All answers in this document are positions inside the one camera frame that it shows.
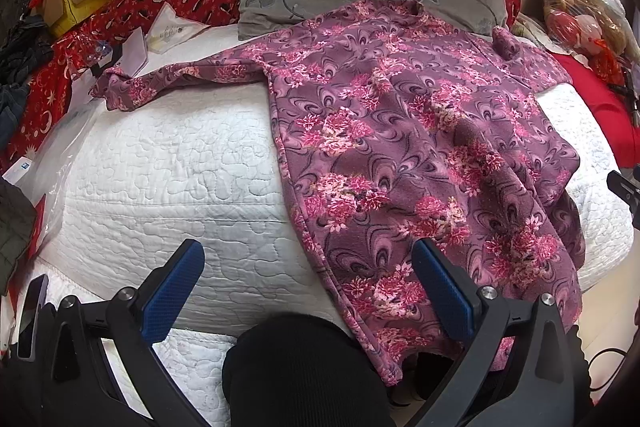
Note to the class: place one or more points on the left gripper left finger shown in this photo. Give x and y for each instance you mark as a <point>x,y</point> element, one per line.
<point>140,317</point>

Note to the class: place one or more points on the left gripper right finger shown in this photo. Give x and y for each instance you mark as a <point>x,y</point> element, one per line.
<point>467,316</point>

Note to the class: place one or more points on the purple floral garment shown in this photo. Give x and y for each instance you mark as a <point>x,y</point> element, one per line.
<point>391,126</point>

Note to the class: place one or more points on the red cloth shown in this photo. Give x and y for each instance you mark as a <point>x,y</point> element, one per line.
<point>609,110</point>

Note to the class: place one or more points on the black knee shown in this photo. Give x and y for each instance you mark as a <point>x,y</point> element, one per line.
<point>300,370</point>

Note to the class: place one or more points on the white quilted mattress cover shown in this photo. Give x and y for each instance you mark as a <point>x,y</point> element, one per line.
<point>199,162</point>

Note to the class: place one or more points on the doll in plastic bag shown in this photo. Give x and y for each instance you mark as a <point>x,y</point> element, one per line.
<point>592,27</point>

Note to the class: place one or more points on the white paper sheets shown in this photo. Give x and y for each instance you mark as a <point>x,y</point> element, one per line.
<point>167,31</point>

